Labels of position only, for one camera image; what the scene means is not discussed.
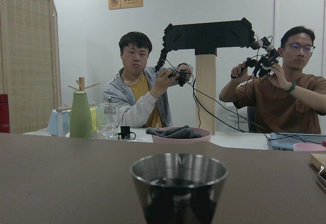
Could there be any steel jigger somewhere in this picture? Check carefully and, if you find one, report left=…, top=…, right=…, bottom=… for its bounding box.
left=130, top=153, right=228, bottom=223

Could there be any person in grey jacket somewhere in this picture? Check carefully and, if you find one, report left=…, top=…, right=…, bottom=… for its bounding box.
left=103, top=32, right=179, bottom=128

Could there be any red thermos bottle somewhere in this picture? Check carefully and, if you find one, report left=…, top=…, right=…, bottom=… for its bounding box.
left=0, top=94, right=10, bottom=133

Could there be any wooden cup rack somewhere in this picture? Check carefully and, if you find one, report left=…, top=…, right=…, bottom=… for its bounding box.
left=56, top=77, right=100, bottom=137

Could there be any black teleoperation rig stand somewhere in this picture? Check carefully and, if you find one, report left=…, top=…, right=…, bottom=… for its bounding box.
left=161, top=18, right=255, bottom=133

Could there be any pink bowl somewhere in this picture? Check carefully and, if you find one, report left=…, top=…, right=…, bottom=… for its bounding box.
left=146, top=126, right=212, bottom=145

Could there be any bamboo folding screen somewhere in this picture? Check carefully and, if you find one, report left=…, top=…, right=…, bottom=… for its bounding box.
left=1, top=0, right=61, bottom=134

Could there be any light blue cup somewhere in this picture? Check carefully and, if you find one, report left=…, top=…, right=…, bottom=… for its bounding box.
left=47, top=109, right=70, bottom=136

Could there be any yellow cup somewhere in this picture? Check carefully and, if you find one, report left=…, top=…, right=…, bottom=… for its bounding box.
left=90, top=107, right=98, bottom=132

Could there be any orange wall sign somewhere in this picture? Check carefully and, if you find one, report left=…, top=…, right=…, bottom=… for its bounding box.
left=108, top=0, right=143, bottom=10

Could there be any green cup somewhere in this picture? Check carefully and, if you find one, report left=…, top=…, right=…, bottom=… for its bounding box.
left=70, top=91, right=92, bottom=138

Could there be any wine glass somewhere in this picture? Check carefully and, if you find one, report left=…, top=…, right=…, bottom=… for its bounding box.
left=96, top=103, right=120, bottom=139

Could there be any pink plastic cup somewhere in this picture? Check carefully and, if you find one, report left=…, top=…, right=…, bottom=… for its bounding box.
left=293, top=143, right=325, bottom=152

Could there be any grey cloth in bowl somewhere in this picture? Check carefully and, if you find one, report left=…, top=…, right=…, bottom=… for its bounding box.
left=146, top=125, right=202, bottom=139

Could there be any person in brown shirt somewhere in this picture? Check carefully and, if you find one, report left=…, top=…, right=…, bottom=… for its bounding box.
left=219, top=26, right=325, bottom=134

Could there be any wooden cutting board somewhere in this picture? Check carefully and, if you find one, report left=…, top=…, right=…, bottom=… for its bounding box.
left=310, top=153, right=326, bottom=169

